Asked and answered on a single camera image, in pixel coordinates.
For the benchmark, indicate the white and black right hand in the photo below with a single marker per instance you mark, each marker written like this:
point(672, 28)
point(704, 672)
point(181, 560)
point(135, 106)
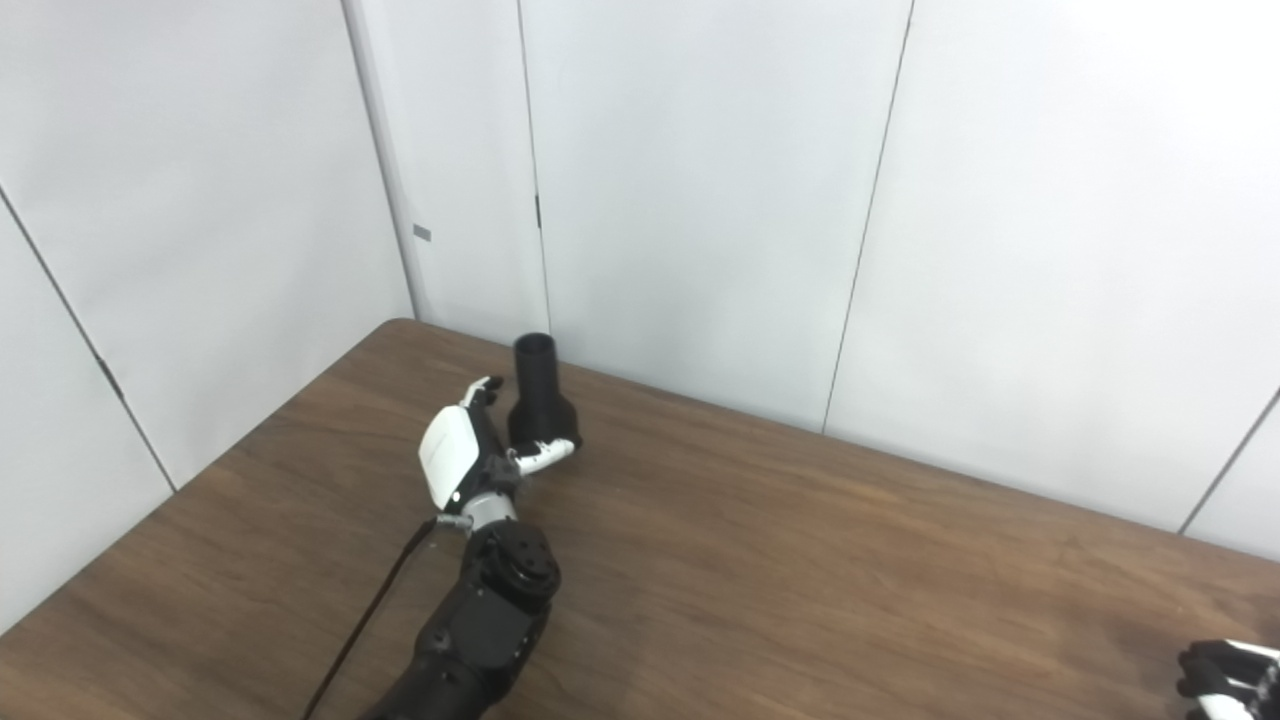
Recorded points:
point(1230, 675)

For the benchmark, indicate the white and black left hand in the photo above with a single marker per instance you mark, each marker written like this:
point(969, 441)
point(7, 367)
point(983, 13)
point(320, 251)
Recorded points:
point(450, 455)

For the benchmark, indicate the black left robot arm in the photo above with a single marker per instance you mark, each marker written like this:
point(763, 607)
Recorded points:
point(490, 620)

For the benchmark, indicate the black nozzle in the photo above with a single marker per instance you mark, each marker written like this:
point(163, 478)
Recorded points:
point(540, 400)

